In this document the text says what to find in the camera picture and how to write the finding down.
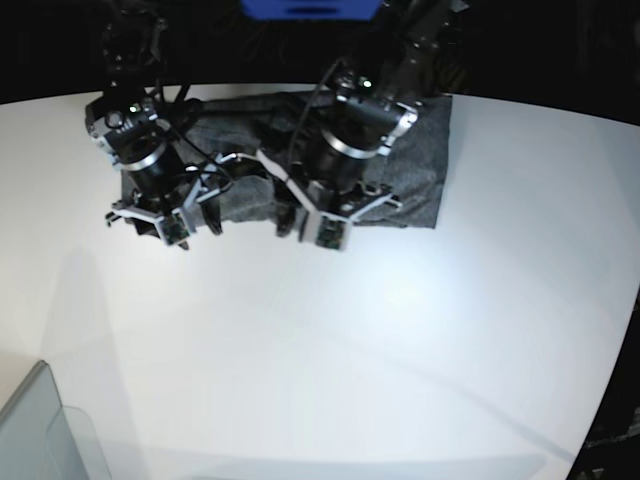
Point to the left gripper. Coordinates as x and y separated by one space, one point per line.
297 196

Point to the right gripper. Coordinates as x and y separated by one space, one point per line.
160 185

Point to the grey t-shirt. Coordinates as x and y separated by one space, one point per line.
416 169

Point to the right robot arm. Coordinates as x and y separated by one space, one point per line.
133 118

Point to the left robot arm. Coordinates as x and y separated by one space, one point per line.
366 146

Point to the blue plastic bin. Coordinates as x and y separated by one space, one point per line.
359 10

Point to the translucent grey tray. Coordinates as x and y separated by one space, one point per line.
41 438

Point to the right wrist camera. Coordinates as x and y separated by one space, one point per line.
173 232

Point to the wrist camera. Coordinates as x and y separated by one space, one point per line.
325 232
173 232

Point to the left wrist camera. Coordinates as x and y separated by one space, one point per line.
325 232

